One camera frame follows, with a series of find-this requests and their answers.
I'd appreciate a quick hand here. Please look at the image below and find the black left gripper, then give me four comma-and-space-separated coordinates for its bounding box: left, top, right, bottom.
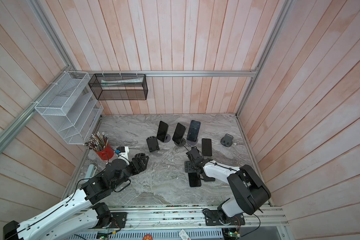
111, 155, 150, 190

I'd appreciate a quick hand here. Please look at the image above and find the silver-edged smartphone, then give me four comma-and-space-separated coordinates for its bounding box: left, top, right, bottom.
202, 139, 213, 157

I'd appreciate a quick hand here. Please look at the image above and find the black folding phone stand front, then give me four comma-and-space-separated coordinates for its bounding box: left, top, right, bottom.
201, 172, 216, 182

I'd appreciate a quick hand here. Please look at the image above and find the black folding phone stand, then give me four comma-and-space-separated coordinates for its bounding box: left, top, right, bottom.
201, 172, 216, 182
147, 136, 160, 153

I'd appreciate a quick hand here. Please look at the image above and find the blue-edged smartphone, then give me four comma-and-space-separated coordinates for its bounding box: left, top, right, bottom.
188, 173, 202, 188

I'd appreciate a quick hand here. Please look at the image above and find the teal smartphone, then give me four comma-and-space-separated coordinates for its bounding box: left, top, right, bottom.
172, 123, 186, 141

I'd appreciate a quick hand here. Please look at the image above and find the purple smartphone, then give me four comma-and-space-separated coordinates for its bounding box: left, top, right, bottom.
187, 120, 201, 142

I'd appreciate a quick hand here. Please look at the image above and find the purple round stand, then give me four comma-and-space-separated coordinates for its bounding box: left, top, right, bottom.
186, 140, 198, 146

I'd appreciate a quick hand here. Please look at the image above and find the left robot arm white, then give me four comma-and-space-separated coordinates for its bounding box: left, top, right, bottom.
3, 153, 149, 240

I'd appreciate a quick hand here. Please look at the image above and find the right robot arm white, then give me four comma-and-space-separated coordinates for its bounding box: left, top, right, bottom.
185, 147, 271, 224

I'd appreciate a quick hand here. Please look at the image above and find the black folding phone stand left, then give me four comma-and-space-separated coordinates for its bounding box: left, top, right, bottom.
147, 136, 160, 153

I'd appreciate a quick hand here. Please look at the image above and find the grey round stand middle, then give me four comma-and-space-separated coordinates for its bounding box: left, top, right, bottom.
174, 138, 186, 147

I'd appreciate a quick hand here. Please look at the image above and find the grey round empty phone stand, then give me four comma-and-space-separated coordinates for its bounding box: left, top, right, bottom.
221, 134, 234, 147

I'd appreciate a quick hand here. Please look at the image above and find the green smartphone on round stand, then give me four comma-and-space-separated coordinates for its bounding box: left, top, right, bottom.
156, 121, 169, 143

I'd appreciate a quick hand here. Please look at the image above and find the red pencil cup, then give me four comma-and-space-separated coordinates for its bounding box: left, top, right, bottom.
95, 144, 115, 161

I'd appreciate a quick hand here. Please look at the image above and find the bundle of coloured pencils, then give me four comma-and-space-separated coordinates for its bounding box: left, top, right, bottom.
84, 132, 109, 152

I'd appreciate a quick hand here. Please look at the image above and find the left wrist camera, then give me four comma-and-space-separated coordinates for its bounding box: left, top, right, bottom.
115, 147, 130, 165

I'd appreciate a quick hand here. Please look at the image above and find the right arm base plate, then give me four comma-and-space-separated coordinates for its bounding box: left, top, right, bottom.
202, 209, 245, 227

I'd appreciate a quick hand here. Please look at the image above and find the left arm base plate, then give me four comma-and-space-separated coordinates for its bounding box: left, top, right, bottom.
110, 212, 128, 229

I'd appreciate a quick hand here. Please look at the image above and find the black wire mesh basket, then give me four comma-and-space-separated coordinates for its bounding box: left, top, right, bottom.
89, 73, 148, 101

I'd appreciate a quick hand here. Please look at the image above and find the white wire mesh shelf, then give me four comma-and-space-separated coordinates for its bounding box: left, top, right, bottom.
35, 72, 104, 145

